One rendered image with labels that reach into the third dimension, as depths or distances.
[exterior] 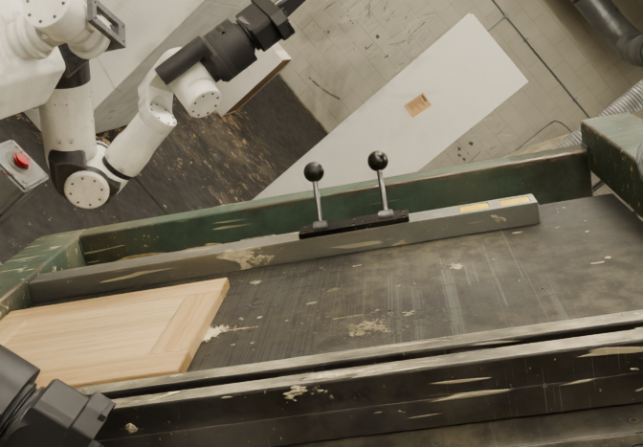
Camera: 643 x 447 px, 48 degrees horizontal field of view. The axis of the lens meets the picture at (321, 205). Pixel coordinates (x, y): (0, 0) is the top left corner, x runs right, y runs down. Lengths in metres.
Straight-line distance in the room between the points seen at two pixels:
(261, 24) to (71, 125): 0.37
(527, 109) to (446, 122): 4.53
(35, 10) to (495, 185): 0.94
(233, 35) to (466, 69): 3.63
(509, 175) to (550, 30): 7.82
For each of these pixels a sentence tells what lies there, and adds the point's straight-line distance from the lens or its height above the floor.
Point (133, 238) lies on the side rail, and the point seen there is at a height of 1.00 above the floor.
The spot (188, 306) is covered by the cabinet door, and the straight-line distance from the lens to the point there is 1.17.
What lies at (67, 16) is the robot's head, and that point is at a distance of 0.98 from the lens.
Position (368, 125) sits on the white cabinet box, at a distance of 4.85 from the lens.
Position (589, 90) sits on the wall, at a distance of 9.39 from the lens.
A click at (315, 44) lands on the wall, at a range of 9.33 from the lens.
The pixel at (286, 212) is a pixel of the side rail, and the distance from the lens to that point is 1.53.
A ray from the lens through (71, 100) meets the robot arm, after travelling 1.29.
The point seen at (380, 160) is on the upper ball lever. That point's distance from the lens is 1.30.
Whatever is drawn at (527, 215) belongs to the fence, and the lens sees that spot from 1.28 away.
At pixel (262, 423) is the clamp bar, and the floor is 1.37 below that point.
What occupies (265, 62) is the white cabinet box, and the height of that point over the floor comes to 0.60.
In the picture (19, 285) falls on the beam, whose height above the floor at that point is 0.90.
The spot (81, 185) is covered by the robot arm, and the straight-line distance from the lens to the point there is 1.33.
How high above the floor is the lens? 1.76
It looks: 15 degrees down
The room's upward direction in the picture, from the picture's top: 50 degrees clockwise
